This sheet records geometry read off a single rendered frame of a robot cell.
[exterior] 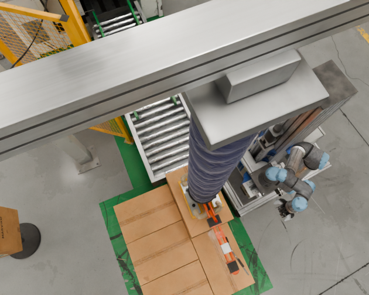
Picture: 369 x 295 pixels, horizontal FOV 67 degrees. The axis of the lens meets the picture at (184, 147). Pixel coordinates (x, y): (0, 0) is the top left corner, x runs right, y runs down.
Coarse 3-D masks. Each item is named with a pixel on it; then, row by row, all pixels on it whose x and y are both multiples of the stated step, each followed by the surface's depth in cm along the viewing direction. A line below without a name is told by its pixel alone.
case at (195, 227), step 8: (184, 168) 257; (168, 176) 255; (176, 176) 255; (168, 184) 284; (176, 184) 252; (176, 192) 250; (176, 200) 248; (184, 200) 248; (224, 200) 248; (184, 208) 245; (224, 208) 245; (184, 216) 243; (224, 216) 243; (232, 216) 243; (184, 224) 279; (192, 224) 241; (200, 224) 241; (208, 224) 241; (192, 232) 239; (200, 232) 239
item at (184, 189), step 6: (180, 180) 241; (186, 180) 240; (180, 186) 239; (186, 186) 238; (186, 192) 237; (186, 198) 235; (192, 204) 231; (198, 204) 234; (192, 210) 232; (192, 216) 231
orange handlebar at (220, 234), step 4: (204, 204) 222; (212, 208) 221; (208, 212) 220; (208, 216) 220; (220, 228) 216; (216, 232) 215; (220, 232) 215; (216, 236) 216; (220, 236) 214; (224, 236) 214; (220, 240) 214; (224, 240) 213; (220, 244) 213; (232, 256) 210; (228, 260) 209; (236, 272) 206
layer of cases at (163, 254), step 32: (160, 192) 290; (128, 224) 280; (160, 224) 280; (224, 224) 280; (160, 256) 270; (192, 256) 270; (224, 256) 270; (160, 288) 261; (192, 288) 261; (224, 288) 261
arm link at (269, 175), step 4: (268, 168) 229; (272, 168) 224; (276, 168) 224; (264, 172) 234; (268, 172) 224; (272, 172) 223; (276, 172) 223; (264, 176) 231; (268, 176) 223; (272, 176) 222; (268, 180) 228; (272, 180) 224; (276, 180) 223; (276, 184) 225
